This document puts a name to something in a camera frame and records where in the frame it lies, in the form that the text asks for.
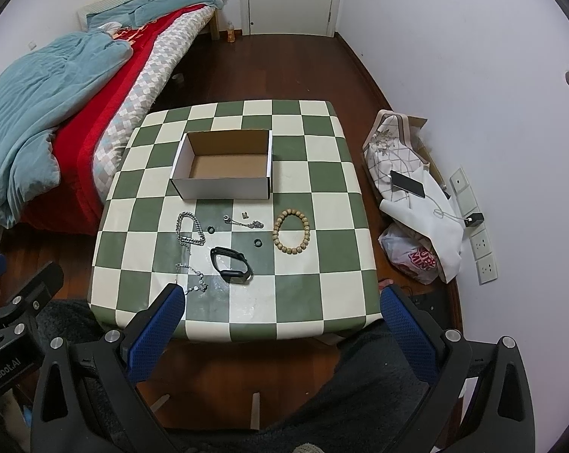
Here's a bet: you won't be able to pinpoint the thin silver necklace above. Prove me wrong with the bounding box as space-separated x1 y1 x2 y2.
174 260 210 296

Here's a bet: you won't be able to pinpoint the black fitness band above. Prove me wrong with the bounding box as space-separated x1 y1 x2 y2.
210 247 254 284

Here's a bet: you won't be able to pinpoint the silver chain bracelet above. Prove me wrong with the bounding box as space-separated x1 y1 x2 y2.
174 211 208 248

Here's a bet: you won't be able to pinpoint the silver charm chain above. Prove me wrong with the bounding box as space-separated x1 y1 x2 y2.
222 208 266 230

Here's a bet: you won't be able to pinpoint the wooden bead bracelet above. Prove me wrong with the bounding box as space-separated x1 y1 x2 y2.
271 208 311 255

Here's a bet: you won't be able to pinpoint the white plastic shopping bag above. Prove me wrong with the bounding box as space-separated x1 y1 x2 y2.
379 223 439 285

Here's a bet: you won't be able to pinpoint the red bed sheet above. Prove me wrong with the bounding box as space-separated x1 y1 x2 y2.
0 4 208 235

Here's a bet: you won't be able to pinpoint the black charger plug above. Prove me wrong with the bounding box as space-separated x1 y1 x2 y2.
464 212 485 228

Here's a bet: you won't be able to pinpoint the black smartphone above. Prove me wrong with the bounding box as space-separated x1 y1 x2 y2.
389 170 426 199

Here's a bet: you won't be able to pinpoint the green white checkered tablecloth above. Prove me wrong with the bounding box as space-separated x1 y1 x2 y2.
89 99 379 342

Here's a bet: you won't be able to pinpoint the teal blue blanket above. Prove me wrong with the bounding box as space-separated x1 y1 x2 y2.
0 31 133 228

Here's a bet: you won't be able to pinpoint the white cardboard box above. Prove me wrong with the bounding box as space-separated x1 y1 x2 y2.
170 129 273 200

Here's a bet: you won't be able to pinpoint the checkered pattern mattress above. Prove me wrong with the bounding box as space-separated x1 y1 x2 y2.
92 6 217 200

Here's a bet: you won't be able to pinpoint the small orange bottle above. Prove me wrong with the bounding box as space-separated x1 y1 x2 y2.
227 22 236 43

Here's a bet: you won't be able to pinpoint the teal pillow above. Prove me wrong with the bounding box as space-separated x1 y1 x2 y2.
86 0 224 30

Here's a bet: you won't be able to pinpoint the white wall sockets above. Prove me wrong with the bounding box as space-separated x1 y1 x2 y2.
449 167 498 285

